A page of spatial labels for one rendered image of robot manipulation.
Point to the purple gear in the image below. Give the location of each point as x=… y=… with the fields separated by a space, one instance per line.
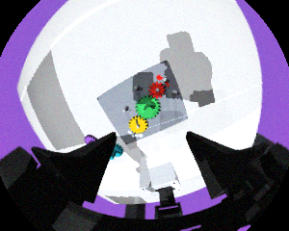
x=89 y=138

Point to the cyan gear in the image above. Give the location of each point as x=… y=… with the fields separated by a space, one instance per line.
x=117 y=151

